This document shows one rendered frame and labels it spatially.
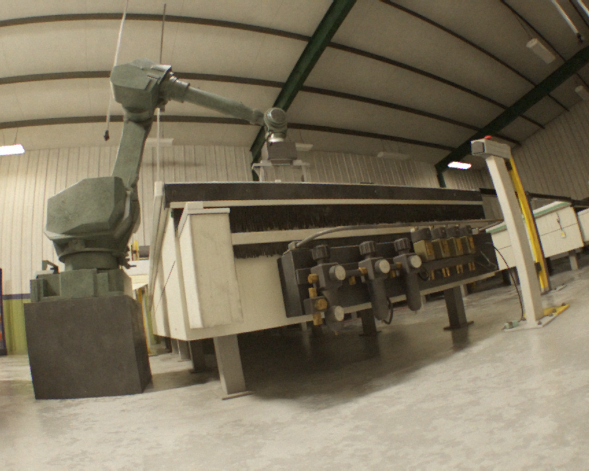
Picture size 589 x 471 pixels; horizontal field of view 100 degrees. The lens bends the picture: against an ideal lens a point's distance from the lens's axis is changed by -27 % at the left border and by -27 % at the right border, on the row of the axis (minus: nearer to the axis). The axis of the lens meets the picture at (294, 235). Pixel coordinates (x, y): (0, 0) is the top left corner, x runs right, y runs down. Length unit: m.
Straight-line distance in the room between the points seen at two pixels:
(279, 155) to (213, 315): 1.62
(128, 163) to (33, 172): 7.72
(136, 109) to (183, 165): 7.18
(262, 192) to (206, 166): 8.51
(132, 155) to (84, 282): 1.04
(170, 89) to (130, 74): 0.32
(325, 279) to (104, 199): 1.29
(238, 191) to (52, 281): 1.19
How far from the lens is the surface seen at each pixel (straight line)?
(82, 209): 1.93
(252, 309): 1.21
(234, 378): 1.39
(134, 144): 2.54
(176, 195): 1.22
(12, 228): 9.65
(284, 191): 1.34
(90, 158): 9.83
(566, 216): 4.41
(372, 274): 1.20
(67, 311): 1.83
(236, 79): 8.13
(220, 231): 0.97
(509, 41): 10.58
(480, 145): 1.71
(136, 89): 2.39
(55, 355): 1.86
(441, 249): 1.50
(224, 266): 0.94
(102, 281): 1.83
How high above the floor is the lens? 0.30
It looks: 13 degrees up
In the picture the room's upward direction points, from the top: 10 degrees counter-clockwise
